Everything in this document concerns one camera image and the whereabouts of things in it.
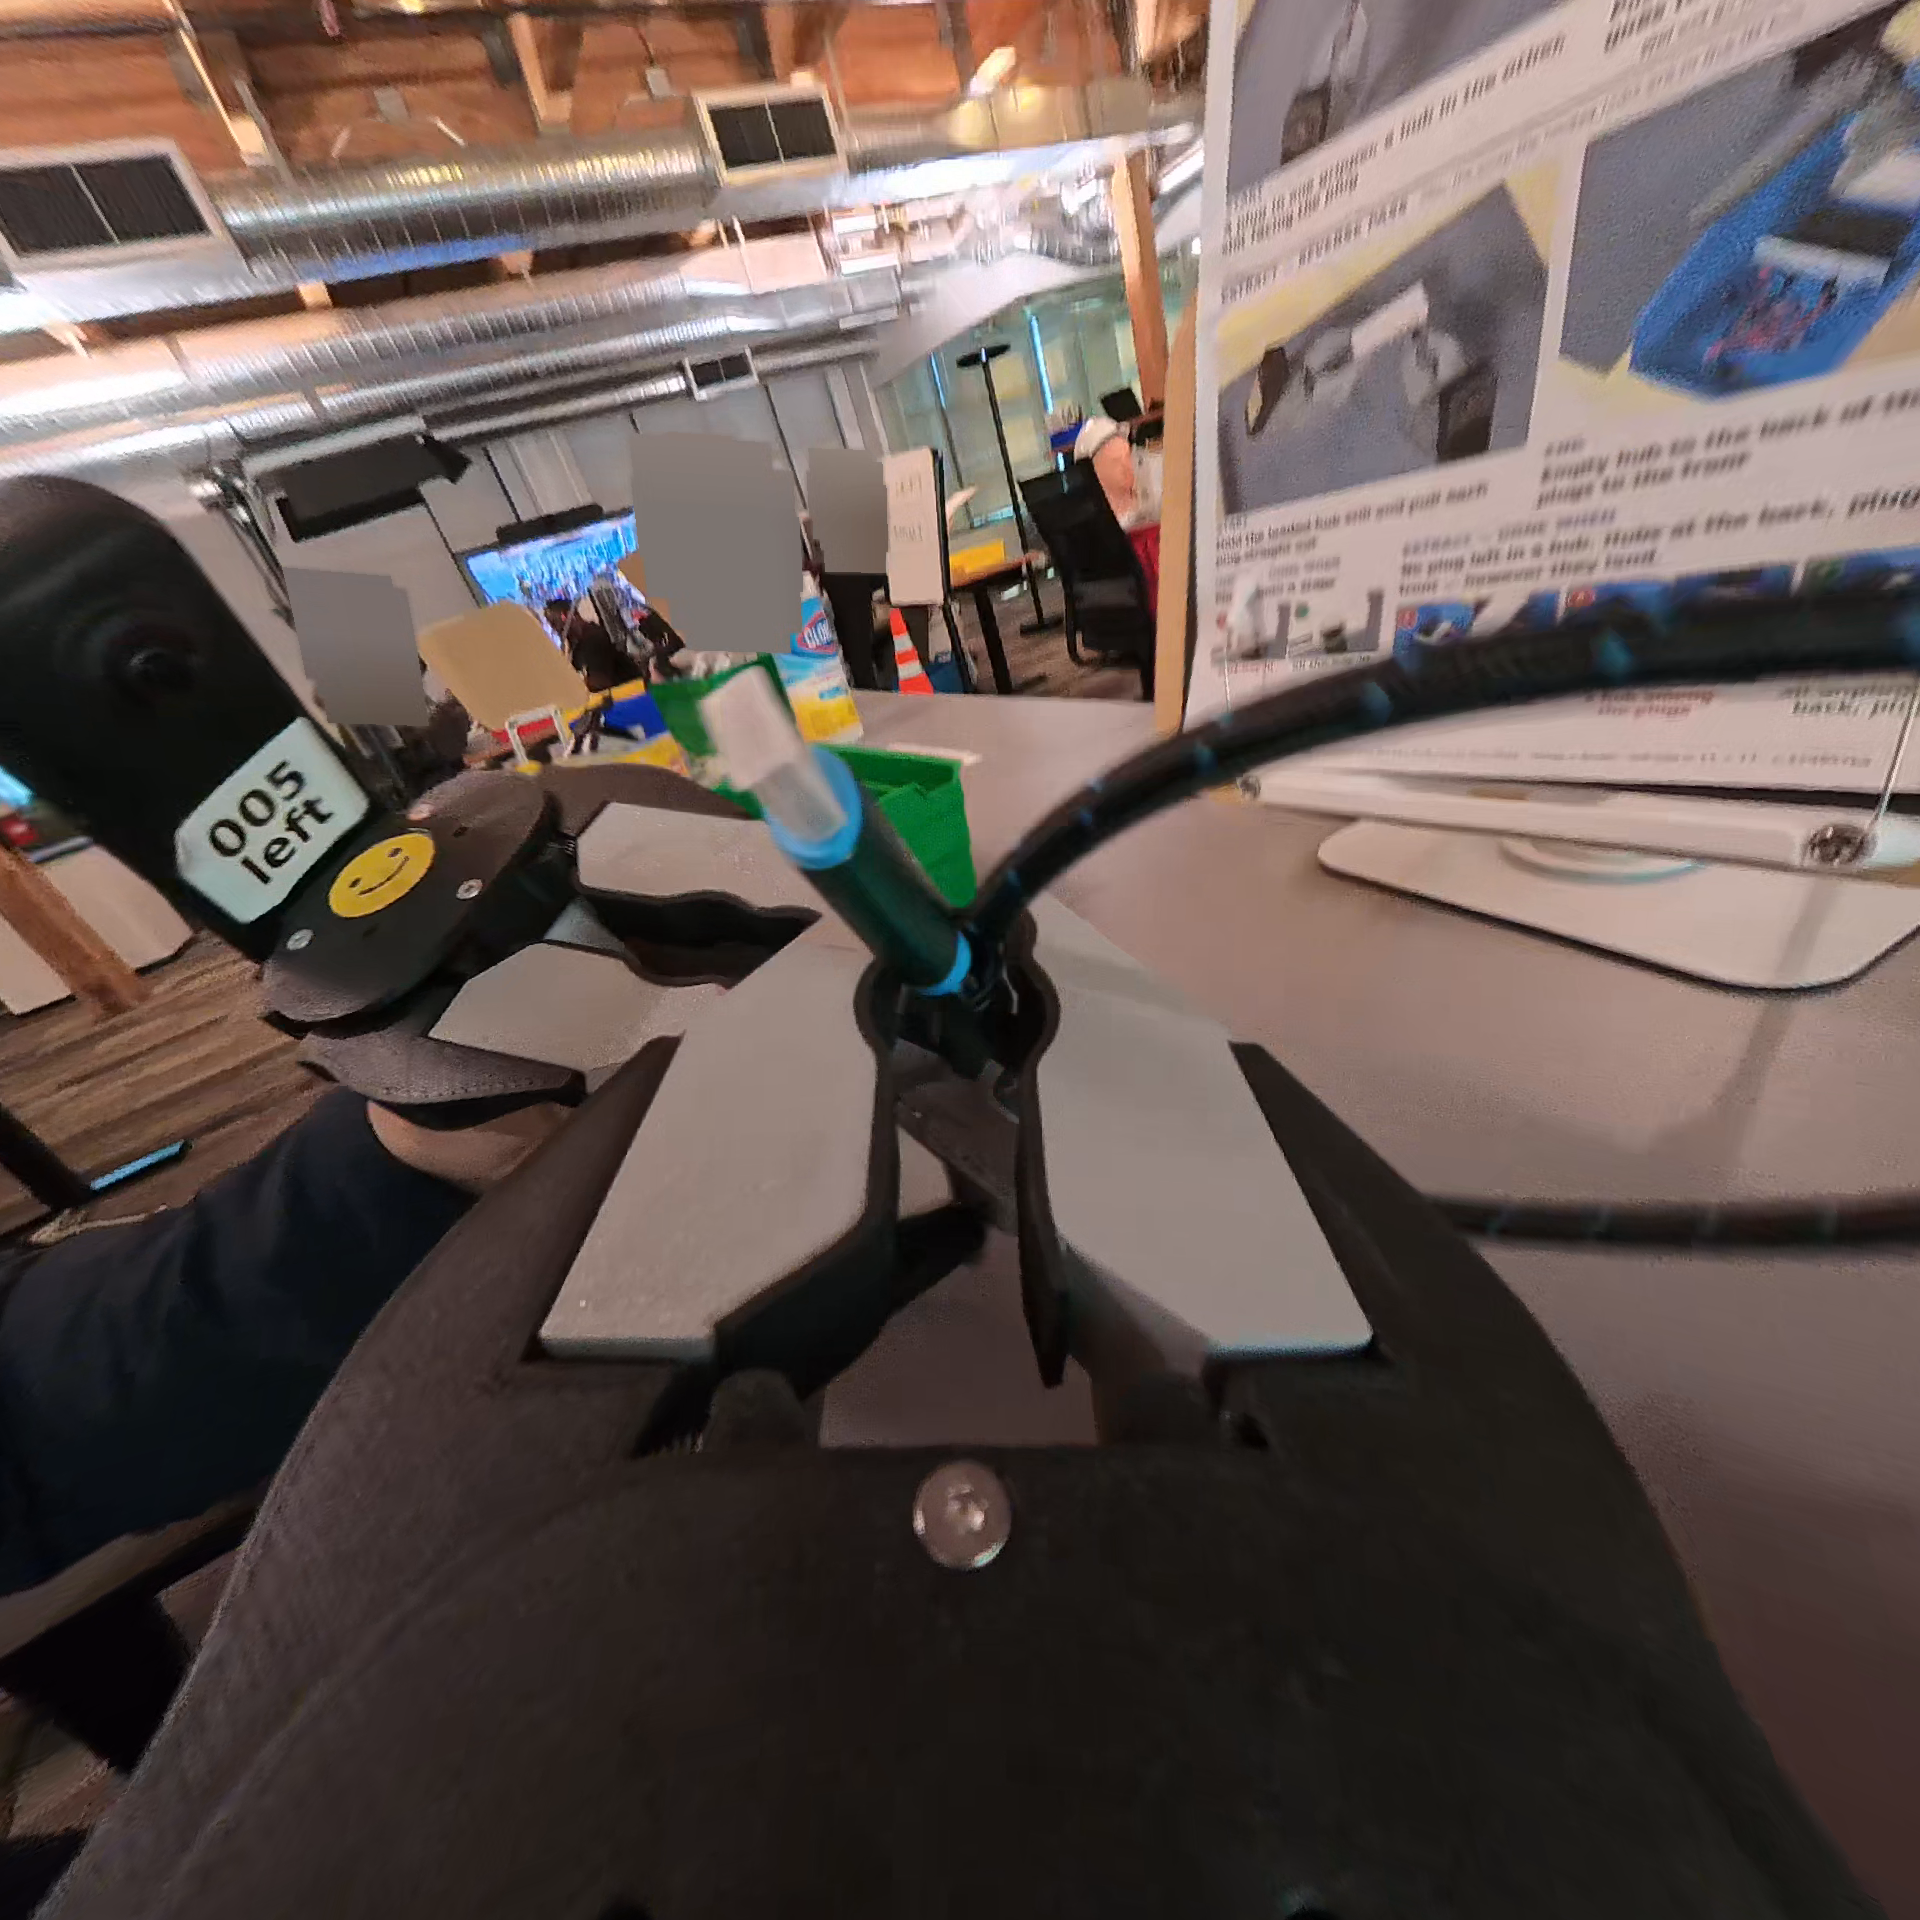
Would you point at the green storage bin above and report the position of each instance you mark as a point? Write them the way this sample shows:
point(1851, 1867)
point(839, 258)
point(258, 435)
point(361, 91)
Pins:
point(914, 825)

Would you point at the black chair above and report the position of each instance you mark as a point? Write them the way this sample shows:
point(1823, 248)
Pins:
point(1095, 570)

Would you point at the wipes tub blue yellow label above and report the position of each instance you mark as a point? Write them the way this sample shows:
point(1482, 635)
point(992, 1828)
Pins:
point(822, 675)

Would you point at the printed instruction sheet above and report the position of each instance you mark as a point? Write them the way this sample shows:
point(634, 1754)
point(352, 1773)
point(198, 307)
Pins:
point(1499, 374)

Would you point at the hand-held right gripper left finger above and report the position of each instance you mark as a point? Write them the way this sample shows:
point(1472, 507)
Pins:
point(735, 1185)

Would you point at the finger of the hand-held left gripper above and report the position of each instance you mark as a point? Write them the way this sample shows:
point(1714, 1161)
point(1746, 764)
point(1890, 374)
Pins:
point(586, 1004)
point(675, 862)

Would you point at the person's left hand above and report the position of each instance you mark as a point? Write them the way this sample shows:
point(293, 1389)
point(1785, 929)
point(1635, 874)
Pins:
point(465, 1147)

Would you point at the black round top stand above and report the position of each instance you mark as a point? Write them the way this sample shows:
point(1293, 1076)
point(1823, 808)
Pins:
point(998, 450)

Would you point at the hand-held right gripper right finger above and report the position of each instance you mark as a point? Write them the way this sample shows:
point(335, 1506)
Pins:
point(1184, 1185)

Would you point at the small green bin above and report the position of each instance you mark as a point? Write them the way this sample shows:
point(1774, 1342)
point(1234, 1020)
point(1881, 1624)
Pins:
point(690, 714)

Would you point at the yellow bin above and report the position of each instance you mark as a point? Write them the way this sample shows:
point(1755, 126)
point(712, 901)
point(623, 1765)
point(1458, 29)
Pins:
point(991, 566)

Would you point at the television screen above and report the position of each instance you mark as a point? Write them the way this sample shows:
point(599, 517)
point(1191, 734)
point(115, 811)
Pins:
point(539, 562)

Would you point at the black studio light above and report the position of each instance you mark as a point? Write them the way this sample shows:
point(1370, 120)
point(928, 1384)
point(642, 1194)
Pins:
point(360, 481)

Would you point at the metal duct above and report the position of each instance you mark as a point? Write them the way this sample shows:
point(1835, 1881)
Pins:
point(451, 194)

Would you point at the white sign board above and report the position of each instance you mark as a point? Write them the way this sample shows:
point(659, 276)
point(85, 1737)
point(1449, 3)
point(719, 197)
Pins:
point(912, 523)

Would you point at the white stand base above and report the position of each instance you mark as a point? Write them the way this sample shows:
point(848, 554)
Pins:
point(1650, 914)

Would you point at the orange traffic cone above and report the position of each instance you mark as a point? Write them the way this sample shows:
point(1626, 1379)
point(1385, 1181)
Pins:
point(909, 661)

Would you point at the cardboard box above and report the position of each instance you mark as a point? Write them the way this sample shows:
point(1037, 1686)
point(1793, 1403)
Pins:
point(504, 661)

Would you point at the person's left forearm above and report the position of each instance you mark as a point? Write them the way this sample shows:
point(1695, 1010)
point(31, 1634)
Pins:
point(194, 1320)

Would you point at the white ceiling vent grille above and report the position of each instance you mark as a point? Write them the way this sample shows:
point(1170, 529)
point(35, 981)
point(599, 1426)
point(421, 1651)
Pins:
point(774, 132)
point(106, 202)

